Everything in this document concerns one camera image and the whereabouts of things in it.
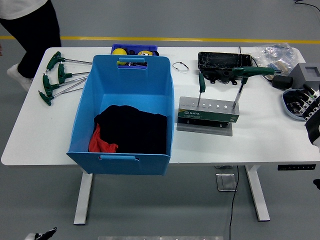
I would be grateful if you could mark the black cloth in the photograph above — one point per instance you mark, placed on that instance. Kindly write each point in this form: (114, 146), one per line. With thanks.
(135, 127)

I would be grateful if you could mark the grey foam box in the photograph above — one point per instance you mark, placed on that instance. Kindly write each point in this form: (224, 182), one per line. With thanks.
(300, 75)

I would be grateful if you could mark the person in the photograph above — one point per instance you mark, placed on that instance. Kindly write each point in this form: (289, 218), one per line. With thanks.
(35, 30)

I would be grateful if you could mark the yellow ball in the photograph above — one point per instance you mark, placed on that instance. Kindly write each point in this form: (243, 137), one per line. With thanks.
(119, 51)

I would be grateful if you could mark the dark brown small item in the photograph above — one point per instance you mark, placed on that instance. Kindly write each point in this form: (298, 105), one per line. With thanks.
(131, 52)

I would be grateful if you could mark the green grey hex key stand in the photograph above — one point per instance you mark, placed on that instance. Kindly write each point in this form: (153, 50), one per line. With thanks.
(207, 116)

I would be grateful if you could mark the white table leg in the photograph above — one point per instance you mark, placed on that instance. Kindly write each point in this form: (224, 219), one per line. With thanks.
(258, 197)
(83, 200)

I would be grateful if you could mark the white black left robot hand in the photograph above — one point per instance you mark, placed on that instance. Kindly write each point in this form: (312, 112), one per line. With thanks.
(42, 235)

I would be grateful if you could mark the small dark blue bin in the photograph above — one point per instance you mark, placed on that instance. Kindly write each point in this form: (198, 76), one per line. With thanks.
(135, 46)

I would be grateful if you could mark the black table control panel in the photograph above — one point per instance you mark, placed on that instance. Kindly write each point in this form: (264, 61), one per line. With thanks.
(296, 167)

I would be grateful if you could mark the yellow tape measure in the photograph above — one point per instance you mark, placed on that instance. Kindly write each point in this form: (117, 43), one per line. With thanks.
(145, 53)

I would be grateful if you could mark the light blue bowl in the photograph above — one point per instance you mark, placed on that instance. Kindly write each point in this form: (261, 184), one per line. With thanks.
(286, 98)

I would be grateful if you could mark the dark small parts pile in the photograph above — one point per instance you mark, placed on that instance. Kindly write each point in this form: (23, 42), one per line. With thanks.
(293, 106)

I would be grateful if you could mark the large blue plastic box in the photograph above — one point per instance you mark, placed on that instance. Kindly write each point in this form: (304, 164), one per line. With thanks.
(130, 82)

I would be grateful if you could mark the taped resistor strip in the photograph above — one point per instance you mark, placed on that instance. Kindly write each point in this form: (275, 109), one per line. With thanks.
(276, 67)

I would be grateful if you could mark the clear plastic parts bag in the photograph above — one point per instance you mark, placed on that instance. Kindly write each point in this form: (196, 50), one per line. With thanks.
(275, 53)

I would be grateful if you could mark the metal floor plate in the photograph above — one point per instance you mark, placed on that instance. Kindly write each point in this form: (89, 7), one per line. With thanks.
(226, 182)

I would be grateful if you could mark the black plastic tray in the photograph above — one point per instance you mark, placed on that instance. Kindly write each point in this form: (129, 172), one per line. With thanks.
(222, 60)

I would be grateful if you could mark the red cloth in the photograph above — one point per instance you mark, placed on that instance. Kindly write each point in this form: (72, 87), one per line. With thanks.
(96, 142)

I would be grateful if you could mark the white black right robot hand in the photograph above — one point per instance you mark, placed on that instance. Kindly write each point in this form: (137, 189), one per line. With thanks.
(313, 125)

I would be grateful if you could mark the black power adapter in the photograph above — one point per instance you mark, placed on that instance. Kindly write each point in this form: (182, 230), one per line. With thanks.
(282, 82)

